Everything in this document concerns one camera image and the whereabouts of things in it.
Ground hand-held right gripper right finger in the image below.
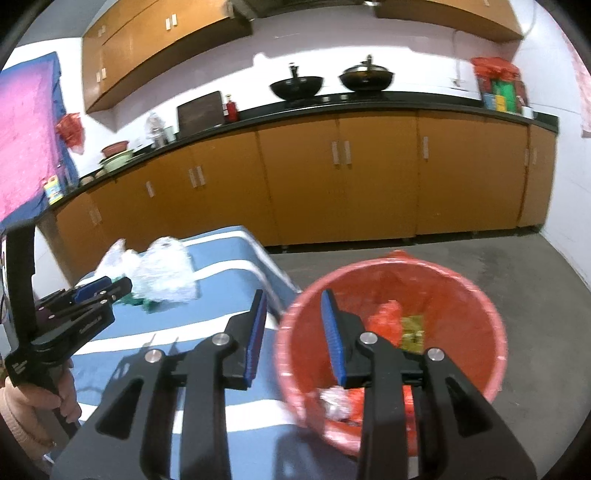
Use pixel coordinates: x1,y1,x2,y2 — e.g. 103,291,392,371
320,290,539,480

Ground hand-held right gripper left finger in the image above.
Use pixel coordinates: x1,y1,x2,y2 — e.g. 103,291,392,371
50,289,269,480

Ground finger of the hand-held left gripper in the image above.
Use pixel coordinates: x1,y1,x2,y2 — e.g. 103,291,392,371
39,276,114,319
69,277,133,319

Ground small white plastic bag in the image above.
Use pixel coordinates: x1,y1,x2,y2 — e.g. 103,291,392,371
318,388,354,422

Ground large red plastic bag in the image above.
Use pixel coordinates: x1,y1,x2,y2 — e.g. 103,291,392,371
344,387,417,428

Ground light green plastic bag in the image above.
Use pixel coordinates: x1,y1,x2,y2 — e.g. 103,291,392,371
401,314,426,354

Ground red plastic bin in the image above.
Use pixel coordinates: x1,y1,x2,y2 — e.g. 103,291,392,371
274,251,509,457

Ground person's left hand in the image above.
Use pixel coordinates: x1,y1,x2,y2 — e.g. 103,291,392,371
53,360,83,425

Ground dark green plastic bag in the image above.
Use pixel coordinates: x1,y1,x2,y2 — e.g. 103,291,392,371
121,294,158,311

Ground clear plastic bag left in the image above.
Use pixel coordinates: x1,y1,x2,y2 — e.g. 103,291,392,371
95,239,141,283

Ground clear bubble wrap sheet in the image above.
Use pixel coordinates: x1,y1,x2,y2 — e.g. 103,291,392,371
139,237,199,304

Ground pink cloth with blue border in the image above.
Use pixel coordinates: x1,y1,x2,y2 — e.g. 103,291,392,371
0,52,77,232

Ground hanging red plastic bag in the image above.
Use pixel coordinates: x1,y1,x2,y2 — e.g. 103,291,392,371
55,112,86,154

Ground clear plastic jar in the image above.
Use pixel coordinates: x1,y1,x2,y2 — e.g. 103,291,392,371
147,112,167,147

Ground wooden lower kitchen cabinets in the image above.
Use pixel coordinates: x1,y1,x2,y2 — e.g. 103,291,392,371
55,108,557,273

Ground dark cutting board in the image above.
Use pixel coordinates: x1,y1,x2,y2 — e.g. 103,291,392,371
177,91,226,134

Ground black kitchen countertop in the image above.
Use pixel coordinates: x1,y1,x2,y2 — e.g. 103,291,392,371
46,91,560,213

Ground black wok with lid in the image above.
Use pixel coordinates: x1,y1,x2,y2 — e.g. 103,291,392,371
338,54,396,92

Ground pink hanging cloth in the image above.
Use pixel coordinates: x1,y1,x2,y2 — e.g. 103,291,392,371
573,46,591,139

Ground wooden wall cabinet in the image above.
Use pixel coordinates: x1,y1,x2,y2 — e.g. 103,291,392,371
82,0,254,114
374,0,525,43

